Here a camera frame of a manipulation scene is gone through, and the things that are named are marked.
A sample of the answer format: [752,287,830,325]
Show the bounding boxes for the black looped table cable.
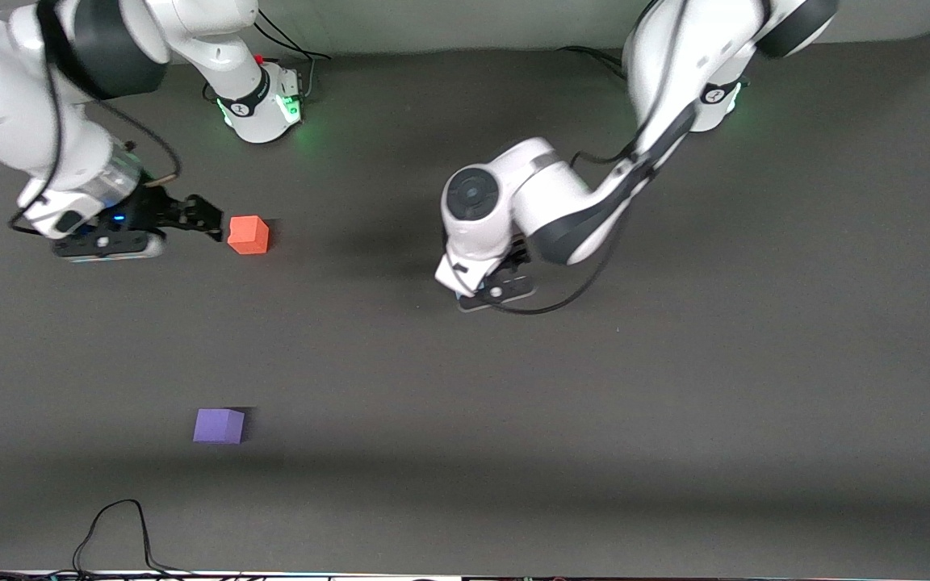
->
[72,499,191,579]

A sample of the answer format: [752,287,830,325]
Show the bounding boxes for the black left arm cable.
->
[488,0,696,317]

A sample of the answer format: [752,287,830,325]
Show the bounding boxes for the purple cube block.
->
[193,408,246,445]

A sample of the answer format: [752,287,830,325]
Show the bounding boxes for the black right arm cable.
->
[9,0,183,236]

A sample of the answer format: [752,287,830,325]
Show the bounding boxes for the orange cube block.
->
[228,215,270,256]

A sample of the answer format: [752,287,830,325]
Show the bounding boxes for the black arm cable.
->
[9,0,183,236]
[488,0,696,317]

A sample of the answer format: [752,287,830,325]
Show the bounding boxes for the black right base cables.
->
[251,8,333,102]

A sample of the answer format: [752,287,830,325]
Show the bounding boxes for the black left base cable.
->
[555,44,629,82]

